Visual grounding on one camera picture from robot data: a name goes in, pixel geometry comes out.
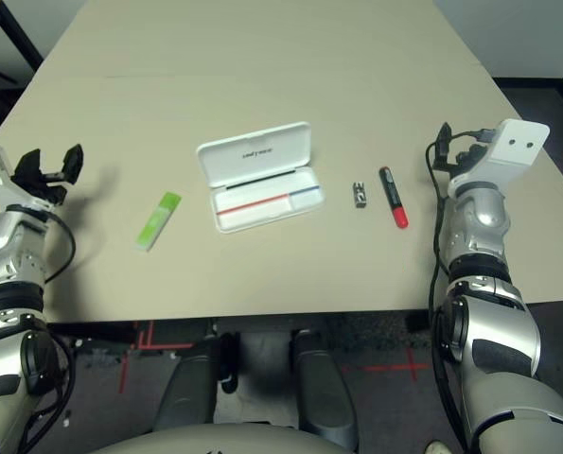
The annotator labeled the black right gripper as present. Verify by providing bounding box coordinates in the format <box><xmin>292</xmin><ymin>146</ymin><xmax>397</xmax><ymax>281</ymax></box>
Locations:
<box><xmin>433</xmin><ymin>121</ymin><xmax>491</xmax><ymax>181</ymax></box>

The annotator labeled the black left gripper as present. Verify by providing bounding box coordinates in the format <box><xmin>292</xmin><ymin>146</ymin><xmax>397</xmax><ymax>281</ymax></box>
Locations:
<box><xmin>10</xmin><ymin>143</ymin><xmax>85</xmax><ymax>207</ymax></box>

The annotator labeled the black marker red cap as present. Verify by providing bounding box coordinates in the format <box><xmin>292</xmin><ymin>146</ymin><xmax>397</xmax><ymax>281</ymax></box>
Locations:
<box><xmin>378</xmin><ymin>166</ymin><xmax>411</xmax><ymax>231</ymax></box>

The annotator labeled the small black white eraser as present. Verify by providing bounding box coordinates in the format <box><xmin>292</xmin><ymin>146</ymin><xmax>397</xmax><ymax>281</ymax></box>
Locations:
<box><xmin>351</xmin><ymin>180</ymin><xmax>369</xmax><ymax>210</ymax></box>

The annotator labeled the green highlighter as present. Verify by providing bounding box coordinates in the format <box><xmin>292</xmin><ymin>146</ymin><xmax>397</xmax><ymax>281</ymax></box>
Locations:
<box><xmin>133</xmin><ymin>190</ymin><xmax>185</xmax><ymax>253</ymax></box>

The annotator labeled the white plastic pencil case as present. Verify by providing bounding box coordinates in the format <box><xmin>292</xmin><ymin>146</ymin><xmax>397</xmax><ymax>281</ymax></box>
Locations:
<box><xmin>195</xmin><ymin>121</ymin><xmax>327</xmax><ymax>235</ymax></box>

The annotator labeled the dark grey robot left leg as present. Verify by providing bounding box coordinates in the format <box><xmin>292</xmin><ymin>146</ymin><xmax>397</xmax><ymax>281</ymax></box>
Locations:
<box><xmin>155</xmin><ymin>333</ymin><xmax>238</xmax><ymax>432</ymax></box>

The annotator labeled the dark grey robot leg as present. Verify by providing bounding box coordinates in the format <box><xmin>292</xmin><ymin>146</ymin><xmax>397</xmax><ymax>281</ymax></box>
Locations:
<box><xmin>155</xmin><ymin>333</ymin><xmax>238</xmax><ymax>432</ymax></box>
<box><xmin>290</xmin><ymin>328</ymin><xmax>361</xmax><ymax>451</ymax></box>

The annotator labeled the dark grey robot right leg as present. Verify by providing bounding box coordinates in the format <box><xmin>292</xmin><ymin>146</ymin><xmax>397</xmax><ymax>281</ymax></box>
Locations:
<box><xmin>290</xmin><ymin>328</ymin><xmax>361</xmax><ymax>451</ymax></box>

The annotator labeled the grey robot torso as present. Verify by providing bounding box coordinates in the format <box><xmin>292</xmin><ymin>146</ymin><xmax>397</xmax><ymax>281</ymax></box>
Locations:
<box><xmin>89</xmin><ymin>422</ymin><xmax>340</xmax><ymax>454</ymax></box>

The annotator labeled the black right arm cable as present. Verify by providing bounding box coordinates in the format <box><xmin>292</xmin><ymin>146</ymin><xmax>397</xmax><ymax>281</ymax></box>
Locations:
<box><xmin>424</xmin><ymin>127</ymin><xmax>498</xmax><ymax>454</ymax></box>

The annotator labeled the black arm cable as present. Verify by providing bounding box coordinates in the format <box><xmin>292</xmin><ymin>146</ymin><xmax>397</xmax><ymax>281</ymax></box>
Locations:
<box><xmin>424</xmin><ymin>127</ymin><xmax>498</xmax><ymax>454</ymax></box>
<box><xmin>13</xmin><ymin>207</ymin><xmax>78</xmax><ymax>454</ymax></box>

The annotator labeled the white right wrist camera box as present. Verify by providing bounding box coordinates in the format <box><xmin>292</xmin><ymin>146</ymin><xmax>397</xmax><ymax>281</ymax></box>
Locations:
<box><xmin>450</xmin><ymin>118</ymin><xmax>551</xmax><ymax>188</ymax></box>

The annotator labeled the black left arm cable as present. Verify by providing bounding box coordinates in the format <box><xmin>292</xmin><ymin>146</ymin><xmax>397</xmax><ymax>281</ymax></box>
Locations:
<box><xmin>13</xmin><ymin>207</ymin><xmax>78</xmax><ymax>454</ymax></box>

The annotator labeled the beige side table black frame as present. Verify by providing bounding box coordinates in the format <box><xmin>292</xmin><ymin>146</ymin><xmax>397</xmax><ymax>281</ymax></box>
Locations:
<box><xmin>0</xmin><ymin>0</ymin><xmax>45</xmax><ymax>72</ymax></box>

